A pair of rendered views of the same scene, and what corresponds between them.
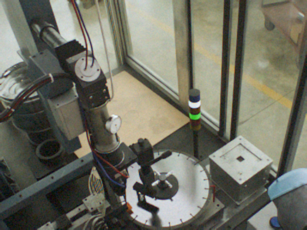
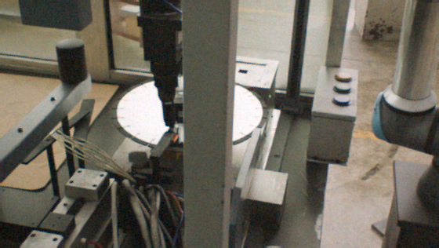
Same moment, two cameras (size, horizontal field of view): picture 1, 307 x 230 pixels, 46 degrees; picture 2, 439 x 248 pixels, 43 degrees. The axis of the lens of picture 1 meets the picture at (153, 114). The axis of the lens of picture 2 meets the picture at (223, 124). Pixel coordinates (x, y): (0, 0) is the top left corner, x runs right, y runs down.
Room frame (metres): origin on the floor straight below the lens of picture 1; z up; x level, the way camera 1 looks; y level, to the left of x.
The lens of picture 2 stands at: (0.00, 0.76, 1.57)
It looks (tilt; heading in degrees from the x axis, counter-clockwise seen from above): 31 degrees down; 312
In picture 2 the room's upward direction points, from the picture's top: 2 degrees clockwise
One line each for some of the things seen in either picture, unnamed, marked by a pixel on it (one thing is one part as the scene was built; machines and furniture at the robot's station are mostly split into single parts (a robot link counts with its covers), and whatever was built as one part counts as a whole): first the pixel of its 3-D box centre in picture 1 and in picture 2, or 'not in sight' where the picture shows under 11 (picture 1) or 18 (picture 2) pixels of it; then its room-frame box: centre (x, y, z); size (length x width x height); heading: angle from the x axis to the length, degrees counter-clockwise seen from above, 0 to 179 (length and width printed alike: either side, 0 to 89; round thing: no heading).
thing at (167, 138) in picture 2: (119, 215); (163, 156); (0.69, 0.17, 0.95); 0.10 x 0.03 x 0.07; 120
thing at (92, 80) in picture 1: (72, 79); not in sight; (0.83, 0.21, 1.45); 0.35 x 0.07 x 0.28; 30
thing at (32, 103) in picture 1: (40, 106); not in sight; (1.36, 0.54, 0.93); 0.31 x 0.31 x 0.36
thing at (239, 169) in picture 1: (239, 170); (241, 94); (0.90, -0.32, 0.82); 0.18 x 0.18 x 0.15; 30
